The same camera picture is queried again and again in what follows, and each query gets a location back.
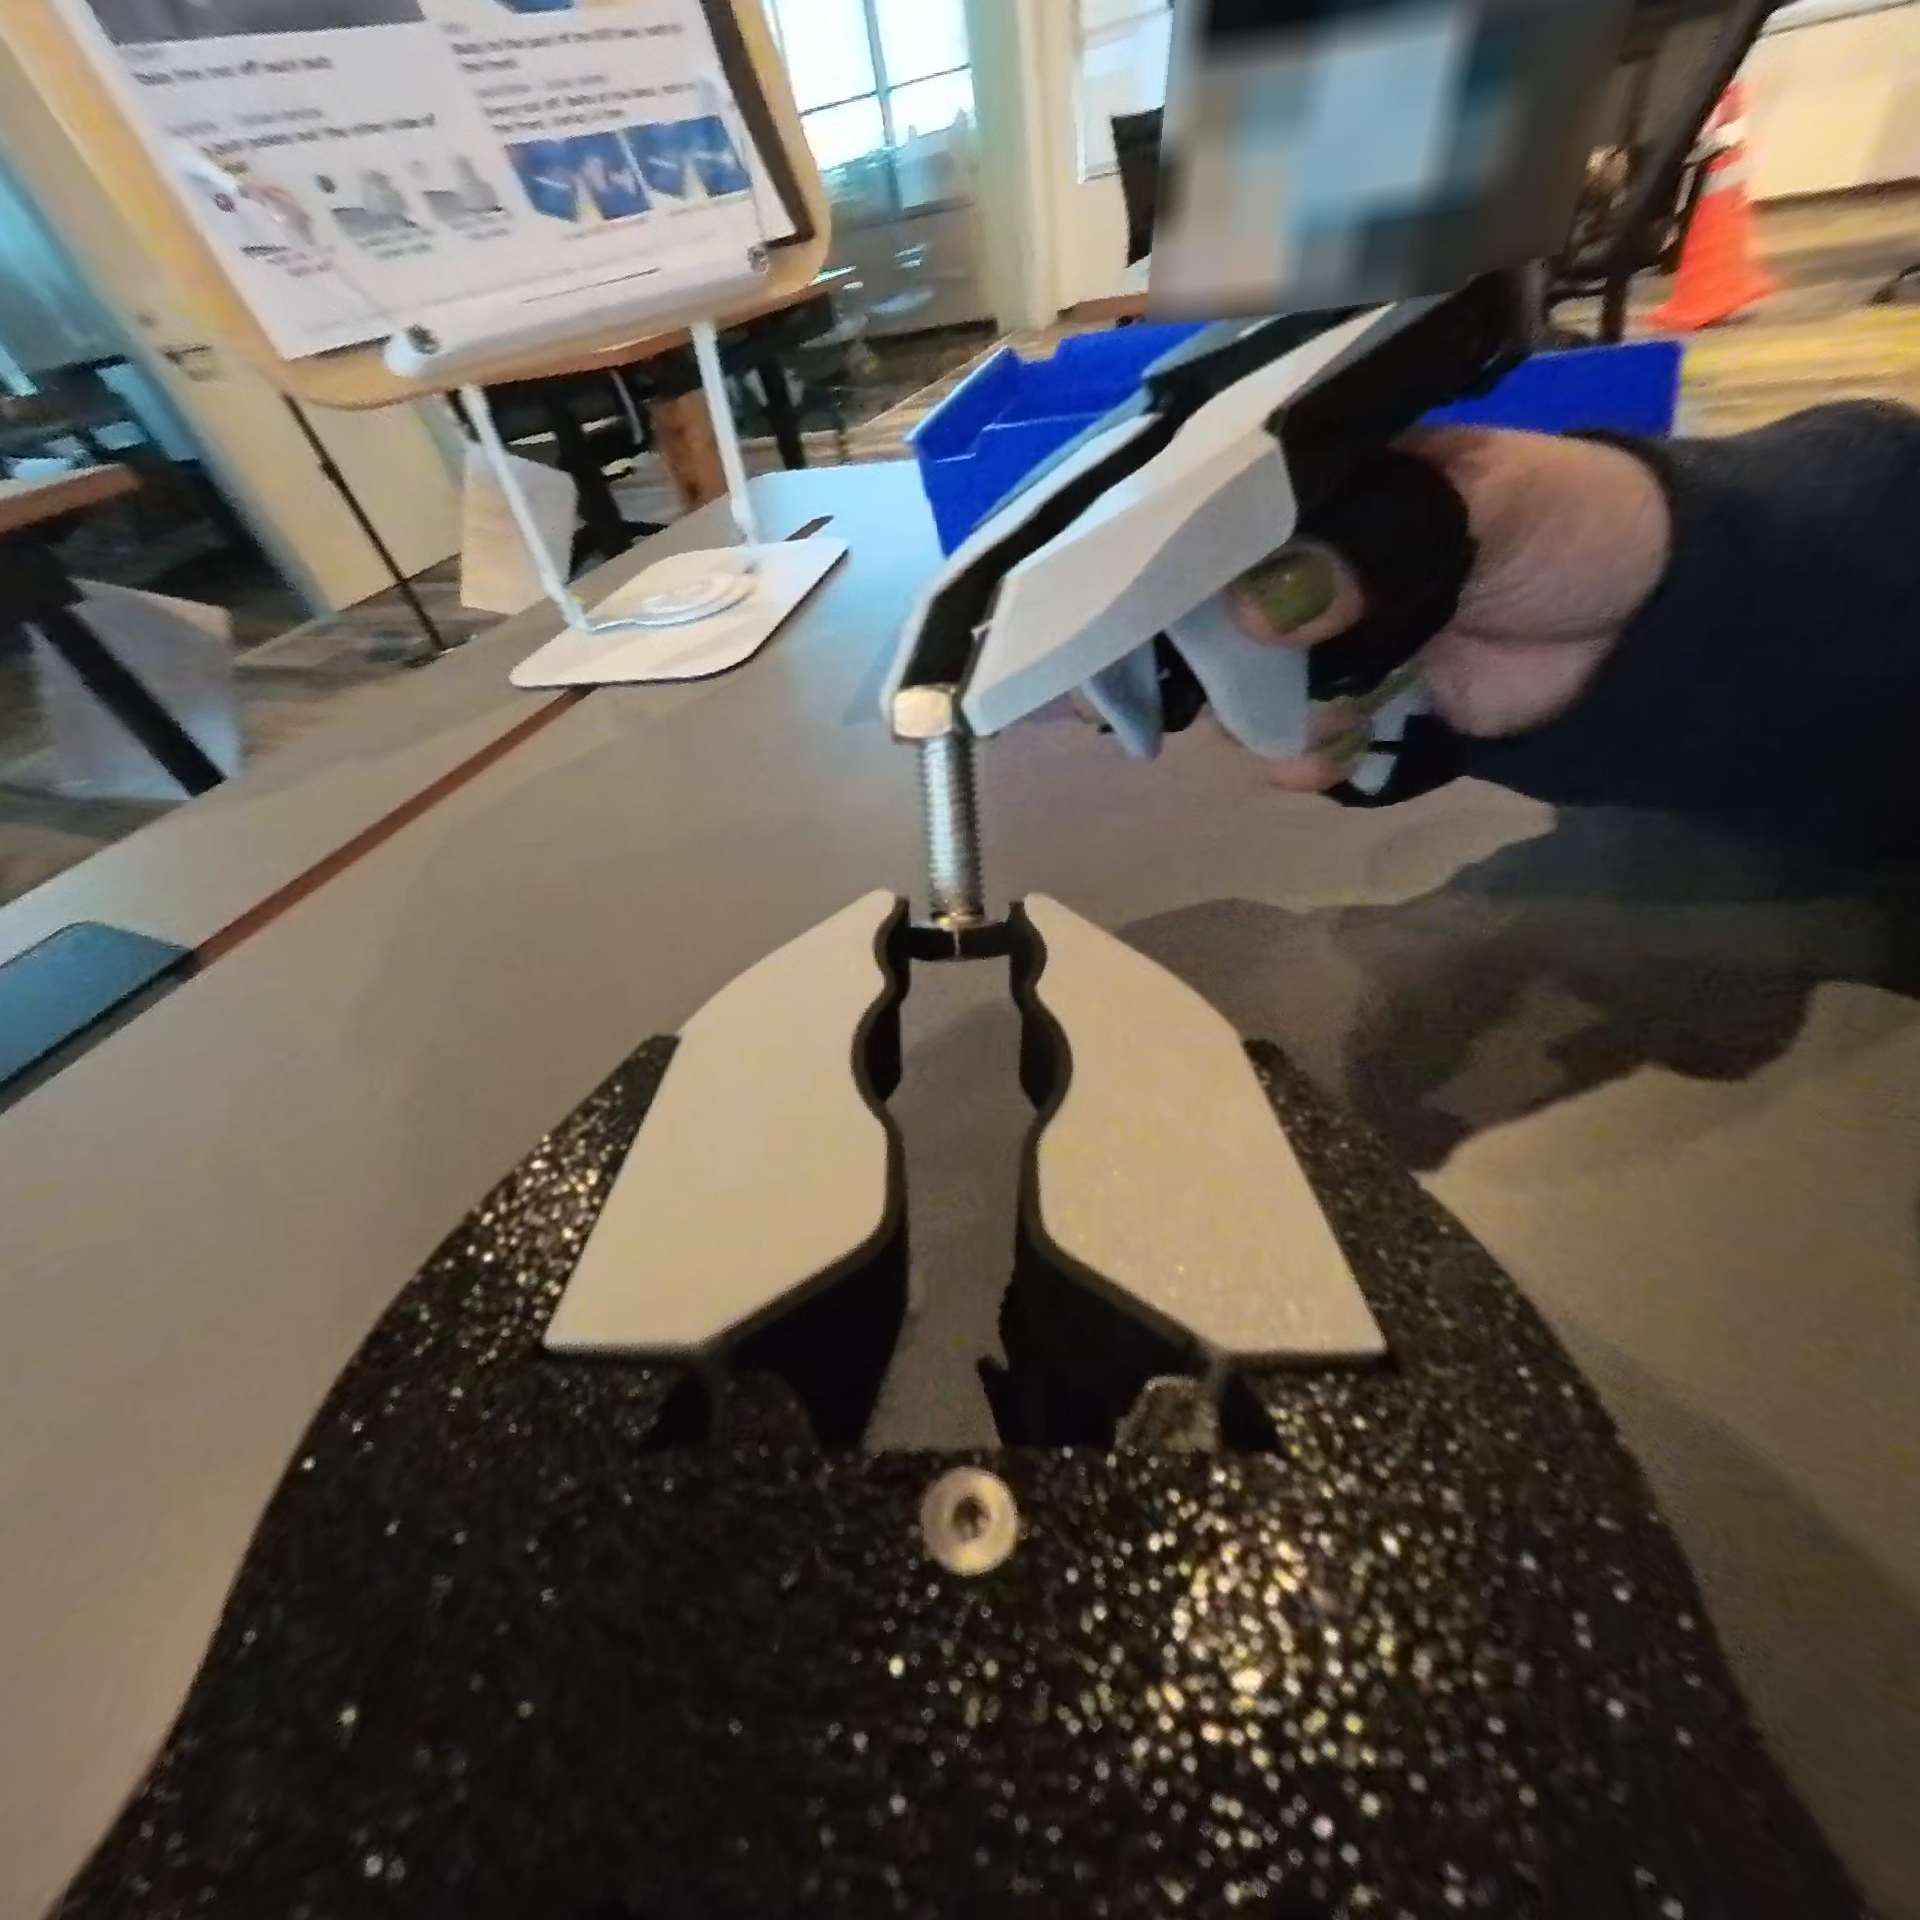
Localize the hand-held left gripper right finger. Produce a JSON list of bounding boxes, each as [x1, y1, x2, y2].
[[1008, 892, 1388, 1450]]

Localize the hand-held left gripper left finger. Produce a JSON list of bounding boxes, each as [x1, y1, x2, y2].
[[541, 889, 915, 1450]]

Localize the white paper sheet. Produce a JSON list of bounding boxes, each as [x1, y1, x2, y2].
[[454, 439, 584, 615], [27, 576, 247, 798]]

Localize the blue plastic bin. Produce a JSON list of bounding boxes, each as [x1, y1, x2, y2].
[[908, 332, 1687, 555]]

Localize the silver bolt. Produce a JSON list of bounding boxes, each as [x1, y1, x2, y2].
[[901, 730, 1030, 966]]

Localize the orange traffic cone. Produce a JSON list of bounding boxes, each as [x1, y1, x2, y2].
[[1646, 82, 1777, 336]]

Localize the person's right hand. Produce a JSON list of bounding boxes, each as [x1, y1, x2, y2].
[[1226, 424, 1678, 800]]

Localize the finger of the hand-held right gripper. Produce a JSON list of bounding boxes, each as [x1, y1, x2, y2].
[[883, 352, 1203, 709], [957, 307, 1404, 741]]

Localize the printed instruction sheet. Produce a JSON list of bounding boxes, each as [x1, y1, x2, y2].
[[53, 0, 798, 363]]

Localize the person's right forearm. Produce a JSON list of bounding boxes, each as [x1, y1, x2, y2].
[[1477, 402, 1920, 859]]

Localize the black desk cable cover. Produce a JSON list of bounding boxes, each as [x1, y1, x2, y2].
[[0, 918, 195, 1087]]

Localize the white document stand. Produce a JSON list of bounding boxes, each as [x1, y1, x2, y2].
[[187, 151, 852, 692]]

